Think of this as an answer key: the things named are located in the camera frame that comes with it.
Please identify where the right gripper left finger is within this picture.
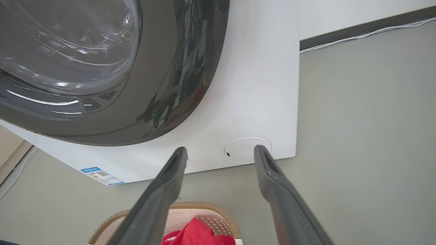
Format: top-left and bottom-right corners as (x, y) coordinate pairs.
(107, 147), (188, 245)

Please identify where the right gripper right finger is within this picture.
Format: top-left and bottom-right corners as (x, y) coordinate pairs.
(254, 145), (335, 245)

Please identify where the beige plastic laundry basket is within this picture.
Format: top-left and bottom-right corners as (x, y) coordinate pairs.
(88, 201), (242, 245)

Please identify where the red garment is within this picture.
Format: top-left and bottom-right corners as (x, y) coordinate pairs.
(161, 217), (236, 245)

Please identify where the blue energy label sticker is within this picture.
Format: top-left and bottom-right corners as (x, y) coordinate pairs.
(80, 166), (125, 186)

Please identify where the round white filter cover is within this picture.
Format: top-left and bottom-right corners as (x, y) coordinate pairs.
(224, 136), (272, 164)

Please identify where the black round washer door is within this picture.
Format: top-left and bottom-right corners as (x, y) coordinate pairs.
(0, 0), (230, 147)

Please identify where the white front-load washing machine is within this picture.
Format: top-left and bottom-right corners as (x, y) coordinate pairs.
(0, 0), (300, 186)

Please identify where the white floor cable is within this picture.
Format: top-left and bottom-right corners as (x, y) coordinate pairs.
(0, 146), (38, 201)
(300, 17), (436, 54)

